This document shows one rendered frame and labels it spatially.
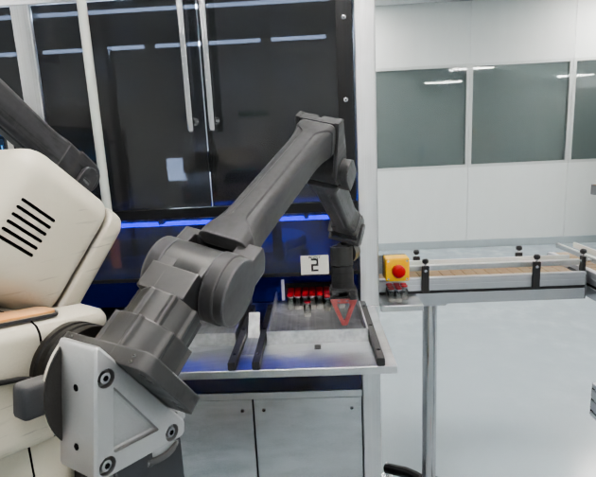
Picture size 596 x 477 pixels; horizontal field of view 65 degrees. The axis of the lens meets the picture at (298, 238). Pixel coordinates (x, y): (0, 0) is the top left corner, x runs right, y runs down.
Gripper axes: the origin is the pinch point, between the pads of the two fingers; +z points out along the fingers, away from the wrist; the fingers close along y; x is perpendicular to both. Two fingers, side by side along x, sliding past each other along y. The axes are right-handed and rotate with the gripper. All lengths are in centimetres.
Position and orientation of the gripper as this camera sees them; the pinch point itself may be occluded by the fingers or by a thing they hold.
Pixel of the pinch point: (344, 322)
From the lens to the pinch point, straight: 123.6
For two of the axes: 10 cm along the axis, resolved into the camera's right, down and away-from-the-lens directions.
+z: 0.5, 10.0, 0.7
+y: 0.5, -0.7, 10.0
